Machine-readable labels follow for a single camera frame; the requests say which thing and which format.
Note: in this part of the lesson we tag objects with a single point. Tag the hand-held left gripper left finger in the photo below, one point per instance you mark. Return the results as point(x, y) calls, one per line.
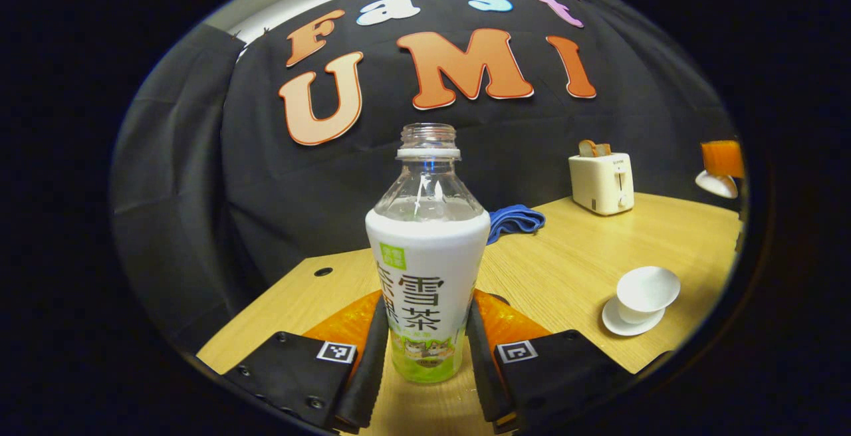
point(371, 369)

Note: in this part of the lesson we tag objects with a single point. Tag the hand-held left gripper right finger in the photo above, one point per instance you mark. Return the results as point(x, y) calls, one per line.
point(484, 376)

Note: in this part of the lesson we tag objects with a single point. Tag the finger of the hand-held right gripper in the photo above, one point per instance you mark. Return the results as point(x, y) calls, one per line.
point(723, 158)

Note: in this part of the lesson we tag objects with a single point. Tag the white teacup lid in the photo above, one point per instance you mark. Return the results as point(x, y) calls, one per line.
point(718, 185)

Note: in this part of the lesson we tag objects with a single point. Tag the clear water bottle white label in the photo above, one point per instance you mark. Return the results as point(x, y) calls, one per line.
point(425, 270)

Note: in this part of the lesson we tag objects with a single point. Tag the white teacup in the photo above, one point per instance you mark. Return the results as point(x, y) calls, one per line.
point(646, 290)

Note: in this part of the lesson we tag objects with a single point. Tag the brown toast slice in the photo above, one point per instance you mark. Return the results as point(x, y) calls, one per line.
point(604, 150)
point(586, 149)

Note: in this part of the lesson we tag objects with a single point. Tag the white toaster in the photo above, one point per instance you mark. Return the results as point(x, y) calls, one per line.
point(598, 183)

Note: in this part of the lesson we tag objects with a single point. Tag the white saucer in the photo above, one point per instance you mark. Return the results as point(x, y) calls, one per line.
point(615, 323)

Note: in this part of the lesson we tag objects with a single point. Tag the blue towel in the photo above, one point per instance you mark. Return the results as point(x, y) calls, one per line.
point(515, 218)

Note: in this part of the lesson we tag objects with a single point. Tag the black backdrop cloth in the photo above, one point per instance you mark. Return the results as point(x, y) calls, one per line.
point(199, 177)

